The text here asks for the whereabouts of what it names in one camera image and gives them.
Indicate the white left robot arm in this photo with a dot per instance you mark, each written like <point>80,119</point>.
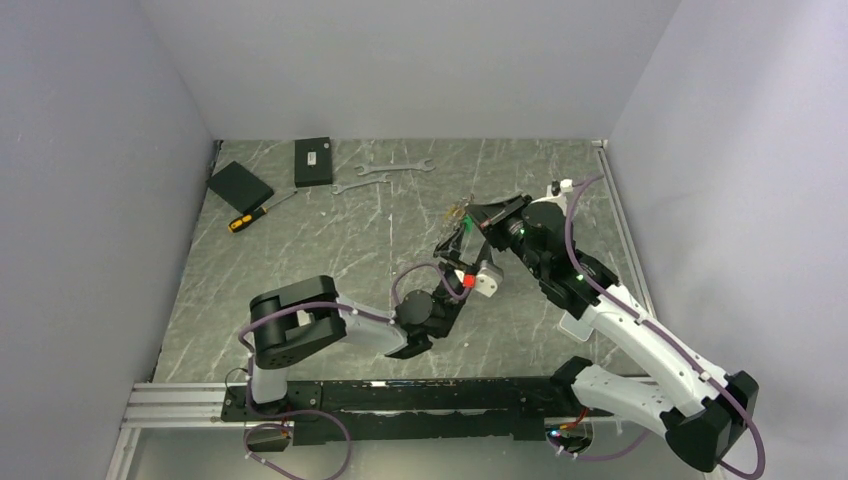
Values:
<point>292,323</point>

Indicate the small silver wrench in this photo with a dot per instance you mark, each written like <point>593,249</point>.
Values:
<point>337,189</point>

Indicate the large silver wrench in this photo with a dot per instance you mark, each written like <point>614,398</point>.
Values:
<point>424,165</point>

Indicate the green key tag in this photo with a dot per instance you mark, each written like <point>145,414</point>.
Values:
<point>467,224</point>

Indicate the black network switch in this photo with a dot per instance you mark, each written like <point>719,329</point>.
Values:
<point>313,164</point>

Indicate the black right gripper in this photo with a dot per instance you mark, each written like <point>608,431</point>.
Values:
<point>492,217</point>

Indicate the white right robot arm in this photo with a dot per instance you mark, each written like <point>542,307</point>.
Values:
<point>700,409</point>

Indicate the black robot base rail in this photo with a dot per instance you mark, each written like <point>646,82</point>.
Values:
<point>520,408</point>

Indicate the flat black box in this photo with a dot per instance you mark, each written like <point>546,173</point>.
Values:
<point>240,188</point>

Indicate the yellow black screwdriver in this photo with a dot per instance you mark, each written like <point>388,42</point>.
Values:
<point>244,221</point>

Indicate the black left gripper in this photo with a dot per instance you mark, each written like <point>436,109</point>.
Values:
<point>450,253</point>

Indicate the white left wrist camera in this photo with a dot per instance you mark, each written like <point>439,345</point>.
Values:
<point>488,278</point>

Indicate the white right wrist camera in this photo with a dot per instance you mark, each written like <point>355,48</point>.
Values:
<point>559,188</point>

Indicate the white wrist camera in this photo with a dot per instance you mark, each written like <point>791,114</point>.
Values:
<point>488,278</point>
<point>559,188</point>

